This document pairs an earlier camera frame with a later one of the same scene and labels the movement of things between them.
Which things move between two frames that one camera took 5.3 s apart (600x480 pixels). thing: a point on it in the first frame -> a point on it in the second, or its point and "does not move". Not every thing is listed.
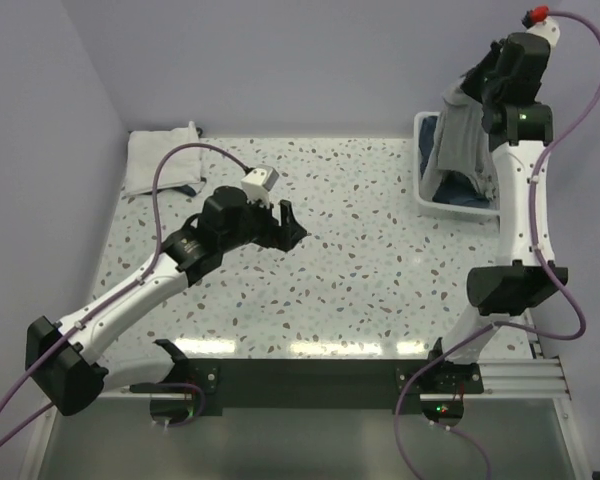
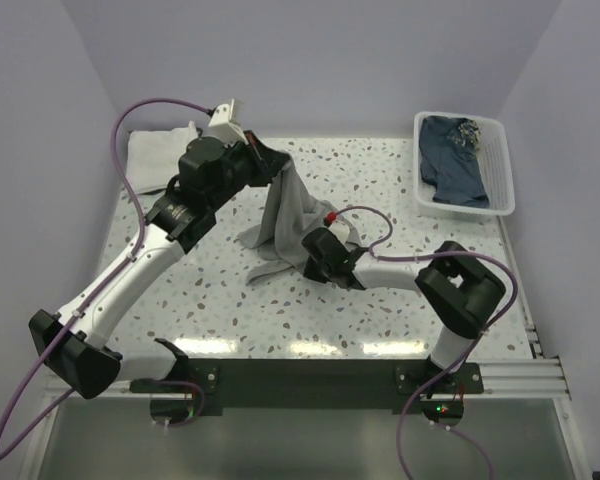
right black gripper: (469, 84) -> (310, 271)
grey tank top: (460, 142) -> (291, 215)
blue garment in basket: (455, 187) does not move
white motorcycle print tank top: (146, 150) does not move
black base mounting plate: (327, 383) does not move
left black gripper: (289, 231) -> (266, 161)
